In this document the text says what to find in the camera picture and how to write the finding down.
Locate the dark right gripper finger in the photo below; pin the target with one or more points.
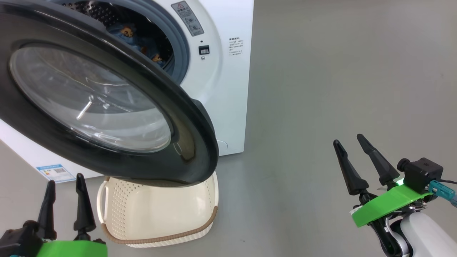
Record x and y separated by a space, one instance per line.
382 167
353 178

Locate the black door latch socket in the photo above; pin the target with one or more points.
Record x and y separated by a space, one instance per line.
204 50

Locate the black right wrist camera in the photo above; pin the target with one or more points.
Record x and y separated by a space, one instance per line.
423 173

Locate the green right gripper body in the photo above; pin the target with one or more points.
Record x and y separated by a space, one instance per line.
385 205

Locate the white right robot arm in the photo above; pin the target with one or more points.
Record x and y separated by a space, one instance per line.
428 235

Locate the cream perforated laundry basket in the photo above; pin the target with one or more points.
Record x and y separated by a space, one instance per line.
160 214

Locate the white front-load washing machine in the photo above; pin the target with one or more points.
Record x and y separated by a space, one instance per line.
228 100

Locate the round white filter cover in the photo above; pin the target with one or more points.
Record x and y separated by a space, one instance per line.
223 144

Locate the grey warning sticker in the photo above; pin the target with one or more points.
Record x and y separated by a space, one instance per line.
187 18

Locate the black round glass door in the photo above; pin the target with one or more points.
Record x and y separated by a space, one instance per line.
185 125

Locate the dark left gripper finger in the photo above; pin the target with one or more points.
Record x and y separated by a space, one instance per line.
84 214
47 214

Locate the blue cartoon print garment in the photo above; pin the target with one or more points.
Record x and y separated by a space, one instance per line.
134 39

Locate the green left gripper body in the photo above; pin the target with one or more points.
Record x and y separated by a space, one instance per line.
71 248

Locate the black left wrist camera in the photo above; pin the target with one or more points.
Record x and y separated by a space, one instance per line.
18 242

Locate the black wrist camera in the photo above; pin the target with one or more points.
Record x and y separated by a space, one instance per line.
18 242
423 173

